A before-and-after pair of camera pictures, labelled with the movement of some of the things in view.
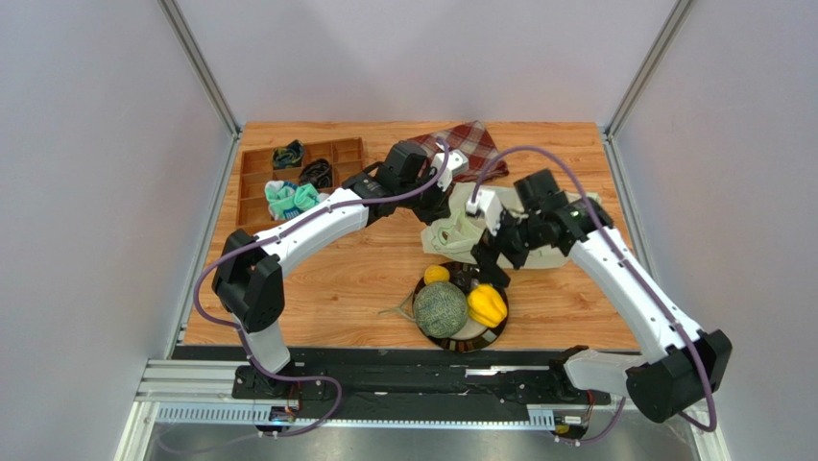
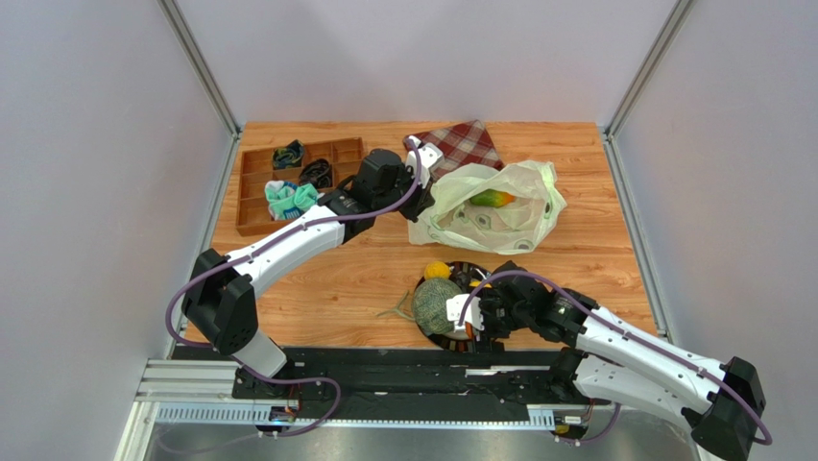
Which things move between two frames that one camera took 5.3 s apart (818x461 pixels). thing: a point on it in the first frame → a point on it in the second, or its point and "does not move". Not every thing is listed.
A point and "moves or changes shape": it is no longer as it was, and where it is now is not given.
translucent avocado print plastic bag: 457,230 moves or changes shape
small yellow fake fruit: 436,273 does not move
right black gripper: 496,251 → 488,318
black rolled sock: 317,172 does not move
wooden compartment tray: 256,168 does not move
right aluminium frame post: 647,67 does not move
